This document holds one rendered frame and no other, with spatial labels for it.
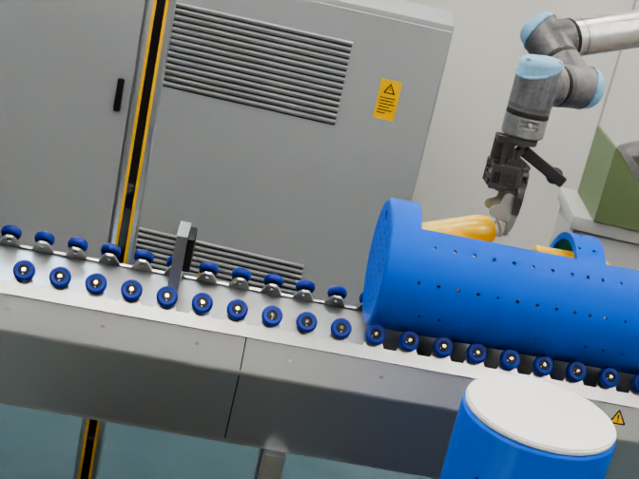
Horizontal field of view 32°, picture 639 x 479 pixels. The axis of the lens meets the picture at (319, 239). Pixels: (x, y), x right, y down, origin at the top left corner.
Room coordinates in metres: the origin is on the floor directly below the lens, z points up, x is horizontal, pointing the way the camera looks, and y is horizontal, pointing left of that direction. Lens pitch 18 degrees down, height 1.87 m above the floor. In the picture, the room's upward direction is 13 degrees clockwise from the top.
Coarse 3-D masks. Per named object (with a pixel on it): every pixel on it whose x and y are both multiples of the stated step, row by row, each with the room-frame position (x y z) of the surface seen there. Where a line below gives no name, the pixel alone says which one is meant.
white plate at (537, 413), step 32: (480, 384) 1.88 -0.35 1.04; (512, 384) 1.91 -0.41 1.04; (544, 384) 1.94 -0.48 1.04; (480, 416) 1.75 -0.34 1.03; (512, 416) 1.77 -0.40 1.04; (544, 416) 1.80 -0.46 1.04; (576, 416) 1.83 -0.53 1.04; (608, 416) 1.86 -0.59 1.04; (544, 448) 1.69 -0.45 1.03; (576, 448) 1.71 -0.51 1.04; (608, 448) 1.74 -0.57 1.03
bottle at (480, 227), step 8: (464, 216) 2.29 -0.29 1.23; (472, 216) 2.28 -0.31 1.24; (480, 216) 2.29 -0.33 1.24; (424, 224) 2.27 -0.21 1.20; (432, 224) 2.27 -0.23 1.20; (440, 224) 2.27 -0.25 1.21; (448, 224) 2.26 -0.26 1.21; (456, 224) 2.26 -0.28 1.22; (464, 224) 2.26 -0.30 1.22; (472, 224) 2.26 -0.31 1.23; (480, 224) 2.26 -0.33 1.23; (488, 224) 2.27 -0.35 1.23; (496, 224) 2.28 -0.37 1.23; (440, 232) 2.25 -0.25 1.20; (448, 232) 2.25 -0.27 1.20; (456, 232) 2.25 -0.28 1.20; (464, 232) 2.25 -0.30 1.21; (472, 232) 2.25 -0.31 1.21; (480, 232) 2.25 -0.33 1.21; (488, 232) 2.26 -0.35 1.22; (496, 232) 2.28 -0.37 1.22; (488, 240) 2.26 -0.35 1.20
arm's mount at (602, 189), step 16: (592, 144) 3.29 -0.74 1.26; (608, 144) 3.10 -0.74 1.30; (592, 160) 3.23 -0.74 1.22; (608, 160) 3.05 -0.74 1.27; (624, 160) 3.00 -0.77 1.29; (592, 176) 3.17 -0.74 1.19; (608, 176) 3.01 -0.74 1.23; (624, 176) 3.00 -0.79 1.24; (592, 192) 3.11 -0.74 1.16; (608, 192) 3.00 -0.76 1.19; (624, 192) 3.00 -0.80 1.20; (592, 208) 3.06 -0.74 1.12; (608, 208) 3.00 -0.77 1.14; (624, 208) 3.00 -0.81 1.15; (624, 224) 3.00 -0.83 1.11
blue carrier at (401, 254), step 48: (384, 240) 2.23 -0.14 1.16; (432, 240) 2.19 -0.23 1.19; (480, 240) 2.22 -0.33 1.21; (576, 240) 2.29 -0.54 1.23; (384, 288) 2.14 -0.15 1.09; (432, 288) 2.15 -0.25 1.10; (480, 288) 2.16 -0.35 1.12; (528, 288) 2.18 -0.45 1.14; (576, 288) 2.19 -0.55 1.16; (624, 288) 2.21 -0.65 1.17; (432, 336) 2.22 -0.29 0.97; (480, 336) 2.19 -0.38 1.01; (528, 336) 2.18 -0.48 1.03; (576, 336) 2.19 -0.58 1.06; (624, 336) 2.19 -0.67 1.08
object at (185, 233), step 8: (184, 224) 2.27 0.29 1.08; (184, 232) 2.22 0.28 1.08; (192, 232) 2.25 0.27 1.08; (176, 240) 2.19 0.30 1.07; (184, 240) 2.19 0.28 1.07; (192, 240) 2.20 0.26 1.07; (176, 248) 2.19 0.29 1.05; (184, 248) 2.19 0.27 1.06; (192, 248) 2.20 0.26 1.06; (176, 256) 2.19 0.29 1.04; (184, 256) 2.20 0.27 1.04; (192, 256) 2.24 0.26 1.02; (176, 264) 2.19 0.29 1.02; (184, 264) 2.20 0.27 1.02; (176, 272) 2.19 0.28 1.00; (168, 280) 2.19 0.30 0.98; (176, 280) 2.19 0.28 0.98; (176, 288) 2.19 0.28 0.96
